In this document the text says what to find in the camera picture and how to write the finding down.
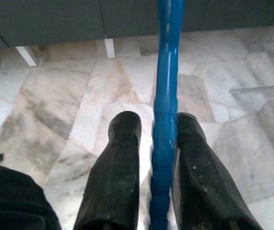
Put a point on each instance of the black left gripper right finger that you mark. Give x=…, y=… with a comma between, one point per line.
x=199, y=182

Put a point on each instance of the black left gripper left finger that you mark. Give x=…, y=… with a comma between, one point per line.
x=117, y=167

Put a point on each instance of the blue plastic hanger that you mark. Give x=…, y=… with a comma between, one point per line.
x=167, y=95

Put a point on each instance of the black polo shirt green logo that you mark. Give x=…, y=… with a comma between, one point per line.
x=12, y=198

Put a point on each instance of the black TV cabinet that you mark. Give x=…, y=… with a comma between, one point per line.
x=55, y=19

